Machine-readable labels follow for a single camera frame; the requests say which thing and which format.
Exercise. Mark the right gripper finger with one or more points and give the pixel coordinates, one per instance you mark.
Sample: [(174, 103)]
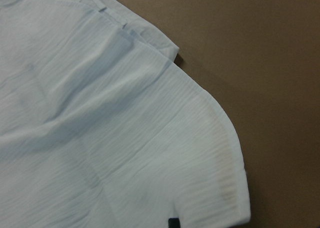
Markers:
[(173, 223)]

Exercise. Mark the light blue button shirt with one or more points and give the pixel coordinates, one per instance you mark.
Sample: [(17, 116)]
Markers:
[(100, 128)]

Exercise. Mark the brown paper table cover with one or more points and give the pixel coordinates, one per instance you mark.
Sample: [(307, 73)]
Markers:
[(260, 59)]

